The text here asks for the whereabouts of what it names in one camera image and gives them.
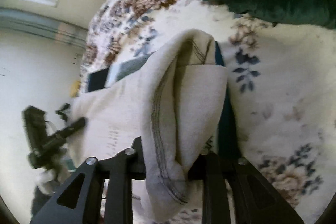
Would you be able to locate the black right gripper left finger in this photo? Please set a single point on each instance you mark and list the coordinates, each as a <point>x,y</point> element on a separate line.
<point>79,198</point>

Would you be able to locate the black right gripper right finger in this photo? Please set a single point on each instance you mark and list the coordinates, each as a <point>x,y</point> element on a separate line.
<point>234,191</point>

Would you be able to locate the beige small garment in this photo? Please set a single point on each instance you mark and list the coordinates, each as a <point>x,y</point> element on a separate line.
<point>173,103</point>

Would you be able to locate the floral fleece blanket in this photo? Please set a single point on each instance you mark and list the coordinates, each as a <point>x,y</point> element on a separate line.
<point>282,85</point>

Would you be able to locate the green curtain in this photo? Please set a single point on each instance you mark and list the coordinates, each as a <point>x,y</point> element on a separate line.
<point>43,26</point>

